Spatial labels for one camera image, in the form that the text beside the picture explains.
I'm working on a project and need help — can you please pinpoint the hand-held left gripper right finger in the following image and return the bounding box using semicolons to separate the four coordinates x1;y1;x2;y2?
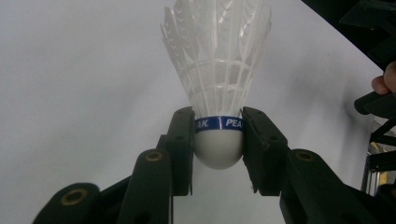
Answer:
241;105;384;224

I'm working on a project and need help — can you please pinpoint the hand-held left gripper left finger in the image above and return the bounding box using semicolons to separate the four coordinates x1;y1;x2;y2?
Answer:
116;105;196;224

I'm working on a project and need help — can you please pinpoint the white feather shuttlecock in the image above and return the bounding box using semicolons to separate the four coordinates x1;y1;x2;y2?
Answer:
160;0;273;171

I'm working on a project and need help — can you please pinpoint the black metal stand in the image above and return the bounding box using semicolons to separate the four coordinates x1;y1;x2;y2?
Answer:
361;119;396;197

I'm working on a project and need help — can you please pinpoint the white table board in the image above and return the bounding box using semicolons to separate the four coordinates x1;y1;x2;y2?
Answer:
0;0;386;224

